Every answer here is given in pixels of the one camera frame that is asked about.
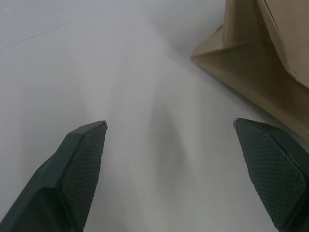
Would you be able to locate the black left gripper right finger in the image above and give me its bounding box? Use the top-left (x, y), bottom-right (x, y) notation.
top-left (233, 117), bottom-right (309, 232)

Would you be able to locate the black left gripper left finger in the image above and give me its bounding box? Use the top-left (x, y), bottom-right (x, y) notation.
top-left (0, 119), bottom-right (108, 232)

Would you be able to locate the brown paper bag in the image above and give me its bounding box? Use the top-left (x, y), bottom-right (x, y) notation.
top-left (190, 0), bottom-right (309, 146)

